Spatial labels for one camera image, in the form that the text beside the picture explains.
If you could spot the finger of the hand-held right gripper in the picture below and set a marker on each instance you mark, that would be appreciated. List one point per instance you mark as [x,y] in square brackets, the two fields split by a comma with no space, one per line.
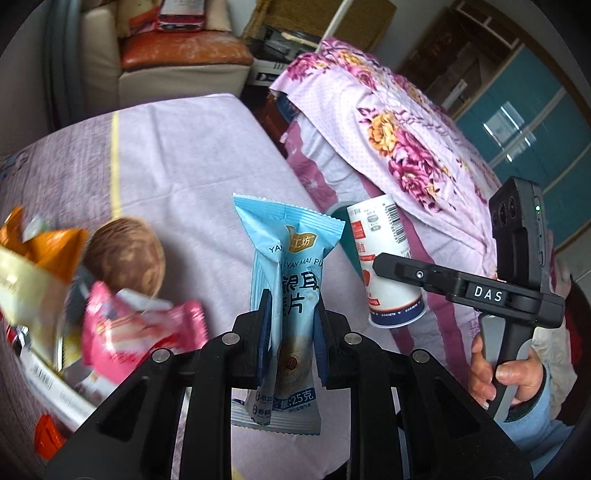
[415,274]

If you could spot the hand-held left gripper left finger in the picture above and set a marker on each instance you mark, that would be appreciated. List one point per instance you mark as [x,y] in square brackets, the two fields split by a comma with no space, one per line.
[264,332]

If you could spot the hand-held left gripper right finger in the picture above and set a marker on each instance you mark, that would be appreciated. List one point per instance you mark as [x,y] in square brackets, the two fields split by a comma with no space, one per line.
[320,344]

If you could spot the white plastic bottle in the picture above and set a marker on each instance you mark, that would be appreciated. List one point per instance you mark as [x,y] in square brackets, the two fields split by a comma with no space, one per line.
[383,230]

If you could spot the light blue snack packet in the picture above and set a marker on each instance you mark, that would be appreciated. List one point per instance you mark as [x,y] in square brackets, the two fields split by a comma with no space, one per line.
[295,286]

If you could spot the pink snack wrapper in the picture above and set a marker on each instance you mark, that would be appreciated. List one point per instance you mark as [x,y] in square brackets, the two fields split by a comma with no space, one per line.
[120,341]

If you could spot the orange and cream snack wrapper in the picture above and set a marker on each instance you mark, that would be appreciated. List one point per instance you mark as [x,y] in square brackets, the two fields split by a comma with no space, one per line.
[32,277]

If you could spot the person's right forearm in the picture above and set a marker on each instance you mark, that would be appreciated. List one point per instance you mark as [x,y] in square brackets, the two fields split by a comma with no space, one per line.
[540,436]

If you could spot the person's right hand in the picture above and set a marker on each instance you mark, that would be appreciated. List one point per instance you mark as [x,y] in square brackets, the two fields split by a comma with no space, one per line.
[524,374]

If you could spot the teal cabinet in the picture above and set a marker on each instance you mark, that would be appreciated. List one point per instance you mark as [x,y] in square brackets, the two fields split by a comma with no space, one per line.
[521,115]

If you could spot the pink bed sheet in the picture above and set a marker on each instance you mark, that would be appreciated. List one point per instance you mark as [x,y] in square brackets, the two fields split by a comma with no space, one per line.
[318,170]

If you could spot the brown round ball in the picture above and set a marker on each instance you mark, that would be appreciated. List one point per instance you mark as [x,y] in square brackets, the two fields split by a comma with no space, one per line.
[124,254]

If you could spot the pink floral quilt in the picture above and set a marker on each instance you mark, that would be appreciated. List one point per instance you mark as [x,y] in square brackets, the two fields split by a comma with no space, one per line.
[392,115]

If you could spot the pink striped tablecloth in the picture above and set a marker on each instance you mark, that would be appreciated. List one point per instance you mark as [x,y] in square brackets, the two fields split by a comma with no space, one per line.
[194,175]

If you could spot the brown wooden box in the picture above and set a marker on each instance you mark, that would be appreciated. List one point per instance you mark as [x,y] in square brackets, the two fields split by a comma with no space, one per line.
[461,41]

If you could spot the white paper box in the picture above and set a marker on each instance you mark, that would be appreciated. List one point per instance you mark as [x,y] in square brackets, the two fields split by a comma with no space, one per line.
[55,392]

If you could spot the red orange wrapper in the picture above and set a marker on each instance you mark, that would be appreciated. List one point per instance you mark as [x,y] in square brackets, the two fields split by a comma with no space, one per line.
[48,436]

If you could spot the beige sofa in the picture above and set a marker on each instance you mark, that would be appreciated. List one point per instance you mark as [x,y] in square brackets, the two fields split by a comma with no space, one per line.
[180,87]

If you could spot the black electronic device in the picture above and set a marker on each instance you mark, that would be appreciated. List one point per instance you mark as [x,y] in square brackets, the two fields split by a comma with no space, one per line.
[272,50]

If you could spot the wicker basket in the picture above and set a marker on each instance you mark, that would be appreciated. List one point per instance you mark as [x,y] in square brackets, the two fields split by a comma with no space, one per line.
[323,18]

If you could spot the orange seat cushion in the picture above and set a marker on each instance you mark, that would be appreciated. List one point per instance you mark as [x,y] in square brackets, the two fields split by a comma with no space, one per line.
[184,50]

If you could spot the red box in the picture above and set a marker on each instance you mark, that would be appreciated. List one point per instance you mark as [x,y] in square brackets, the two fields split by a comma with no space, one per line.
[181,16]

